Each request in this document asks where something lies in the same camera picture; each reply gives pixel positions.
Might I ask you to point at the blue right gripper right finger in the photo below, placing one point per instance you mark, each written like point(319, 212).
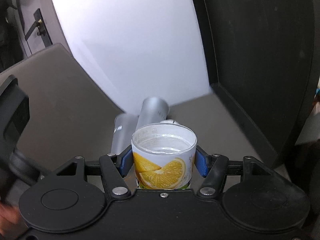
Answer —
point(213, 169)

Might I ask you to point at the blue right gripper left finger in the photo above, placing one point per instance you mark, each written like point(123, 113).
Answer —
point(114, 168)

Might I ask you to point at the orange label plastic cup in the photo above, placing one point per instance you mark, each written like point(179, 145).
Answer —
point(164, 155)

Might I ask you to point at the clear tall plastic cup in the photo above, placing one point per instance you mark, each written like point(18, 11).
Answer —
point(124, 127)

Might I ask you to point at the frosted grey tall cup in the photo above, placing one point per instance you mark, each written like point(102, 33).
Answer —
point(154, 109)

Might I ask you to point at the person's left hand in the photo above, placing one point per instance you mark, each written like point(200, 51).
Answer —
point(10, 217)

